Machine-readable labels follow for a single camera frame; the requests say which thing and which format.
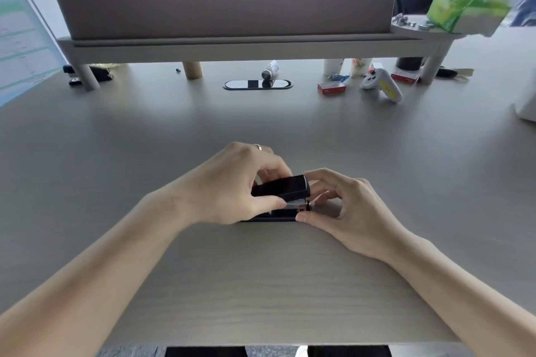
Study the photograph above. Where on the person's right hand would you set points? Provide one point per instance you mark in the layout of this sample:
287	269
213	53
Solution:
360	218

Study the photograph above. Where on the person's left hand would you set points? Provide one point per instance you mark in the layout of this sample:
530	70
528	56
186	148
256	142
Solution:
222	189

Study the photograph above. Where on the person's left thumb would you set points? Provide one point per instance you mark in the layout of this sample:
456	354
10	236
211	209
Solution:
268	203

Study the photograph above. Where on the person's right thumb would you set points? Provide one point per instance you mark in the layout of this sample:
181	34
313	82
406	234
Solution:
314	219

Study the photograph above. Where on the person's right middle finger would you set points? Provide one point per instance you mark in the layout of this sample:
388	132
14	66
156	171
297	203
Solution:
325	198

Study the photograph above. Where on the black stapler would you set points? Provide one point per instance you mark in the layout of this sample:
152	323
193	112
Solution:
280	187

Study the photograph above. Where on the person's left forearm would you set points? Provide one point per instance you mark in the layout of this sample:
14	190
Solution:
104	277

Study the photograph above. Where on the person's right forearm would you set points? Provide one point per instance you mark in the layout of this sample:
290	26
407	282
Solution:
460	298

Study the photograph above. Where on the red staple box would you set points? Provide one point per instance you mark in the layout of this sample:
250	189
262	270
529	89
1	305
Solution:
331	87

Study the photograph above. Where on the white and yellow game controller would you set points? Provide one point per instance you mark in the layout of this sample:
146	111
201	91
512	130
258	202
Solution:
383	84

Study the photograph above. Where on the plain white paper cup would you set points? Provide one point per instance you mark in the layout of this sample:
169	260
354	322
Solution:
333	67

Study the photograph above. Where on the white tube with black cap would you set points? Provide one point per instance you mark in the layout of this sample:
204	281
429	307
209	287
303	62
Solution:
270	71

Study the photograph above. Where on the printed white paper cup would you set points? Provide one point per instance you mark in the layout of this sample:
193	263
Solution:
360	67

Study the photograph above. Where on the flat red box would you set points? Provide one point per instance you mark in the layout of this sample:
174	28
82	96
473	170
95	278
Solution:
405	77

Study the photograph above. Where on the light wooden round leg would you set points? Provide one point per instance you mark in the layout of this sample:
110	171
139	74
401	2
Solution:
192	70

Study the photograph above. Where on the white desk shelf riser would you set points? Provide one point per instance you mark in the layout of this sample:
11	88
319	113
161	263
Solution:
251	49

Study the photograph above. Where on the dark round container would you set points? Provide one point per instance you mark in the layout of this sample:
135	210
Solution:
409	63

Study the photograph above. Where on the black car key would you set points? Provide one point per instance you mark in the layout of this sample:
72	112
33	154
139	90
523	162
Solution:
445	72

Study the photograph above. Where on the beige key tag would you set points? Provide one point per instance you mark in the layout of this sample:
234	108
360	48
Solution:
465	72

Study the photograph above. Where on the pile of small metal clips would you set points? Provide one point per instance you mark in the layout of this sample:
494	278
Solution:
412	23

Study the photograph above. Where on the black desk tool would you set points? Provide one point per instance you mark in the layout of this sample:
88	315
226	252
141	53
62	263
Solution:
100	73

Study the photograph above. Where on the green tissue pack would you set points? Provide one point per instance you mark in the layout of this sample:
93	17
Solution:
465	7

